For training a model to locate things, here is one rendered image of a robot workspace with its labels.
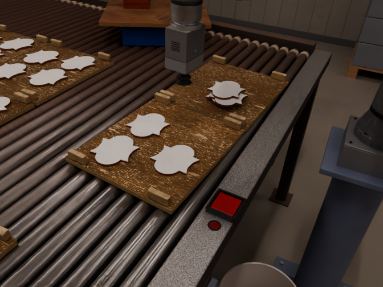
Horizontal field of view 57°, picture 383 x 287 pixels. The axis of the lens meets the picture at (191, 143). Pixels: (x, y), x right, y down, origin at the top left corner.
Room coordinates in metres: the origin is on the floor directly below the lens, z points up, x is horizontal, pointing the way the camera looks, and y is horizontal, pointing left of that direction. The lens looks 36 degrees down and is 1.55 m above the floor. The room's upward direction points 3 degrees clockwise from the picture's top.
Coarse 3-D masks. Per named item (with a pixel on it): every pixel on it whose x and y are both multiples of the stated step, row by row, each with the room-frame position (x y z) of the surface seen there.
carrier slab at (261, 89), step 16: (208, 64) 1.41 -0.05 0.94; (224, 64) 1.42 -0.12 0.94; (192, 80) 1.25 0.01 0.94; (208, 80) 1.26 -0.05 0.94; (224, 80) 1.26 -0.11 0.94; (240, 80) 1.27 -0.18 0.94; (256, 80) 1.28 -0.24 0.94; (272, 80) 1.29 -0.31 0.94; (176, 96) 1.12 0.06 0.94; (192, 96) 1.12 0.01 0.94; (256, 96) 1.15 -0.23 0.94; (272, 96) 1.16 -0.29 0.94; (208, 112) 1.02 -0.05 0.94; (224, 112) 1.02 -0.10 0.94; (240, 112) 1.03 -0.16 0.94; (256, 112) 1.04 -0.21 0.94
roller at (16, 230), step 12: (240, 48) 1.67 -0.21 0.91; (228, 60) 1.53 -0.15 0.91; (72, 180) 0.67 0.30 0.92; (84, 180) 0.68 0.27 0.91; (60, 192) 0.63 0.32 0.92; (72, 192) 0.64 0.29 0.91; (48, 204) 0.59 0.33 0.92; (60, 204) 0.60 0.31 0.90; (24, 216) 0.54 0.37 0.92; (36, 216) 0.55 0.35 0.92; (12, 228) 0.51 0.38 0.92; (24, 228) 0.51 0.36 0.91
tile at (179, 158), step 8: (160, 152) 0.78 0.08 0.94; (168, 152) 0.78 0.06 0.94; (176, 152) 0.78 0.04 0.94; (184, 152) 0.78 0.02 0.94; (192, 152) 0.78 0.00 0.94; (152, 160) 0.75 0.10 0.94; (160, 160) 0.74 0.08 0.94; (168, 160) 0.74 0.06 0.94; (176, 160) 0.75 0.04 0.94; (184, 160) 0.75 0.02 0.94; (192, 160) 0.75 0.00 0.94; (160, 168) 0.71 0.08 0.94; (168, 168) 0.71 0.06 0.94; (176, 168) 0.71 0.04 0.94; (184, 168) 0.71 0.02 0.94
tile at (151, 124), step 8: (136, 120) 0.93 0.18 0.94; (144, 120) 0.93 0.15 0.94; (152, 120) 0.94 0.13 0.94; (160, 120) 0.94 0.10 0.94; (136, 128) 0.89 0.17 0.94; (144, 128) 0.89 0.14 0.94; (152, 128) 0.89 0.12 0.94; (160, 128) 0.90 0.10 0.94; (136, 136) 0.85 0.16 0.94; (144, 136) 0.85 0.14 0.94
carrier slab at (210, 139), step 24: (120, 120) 0.94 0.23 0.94; (168, 120) 0.96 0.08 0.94; (192, 120) 0.96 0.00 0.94; (216, 120) 0.97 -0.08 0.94; (96, 144) 0.81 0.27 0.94; (144, 144) 0.82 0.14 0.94; (168, 144) 0.83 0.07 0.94; (192, 144) 0.83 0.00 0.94; (216, 144) 0.84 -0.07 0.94; (96, 168) 0.70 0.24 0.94; (120, 168) 0.71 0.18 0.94; (144, 168) 0.72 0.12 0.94; (192, 168) 0.73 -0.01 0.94; (144, 192) 0.62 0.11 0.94; (168, 192) 0.63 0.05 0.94
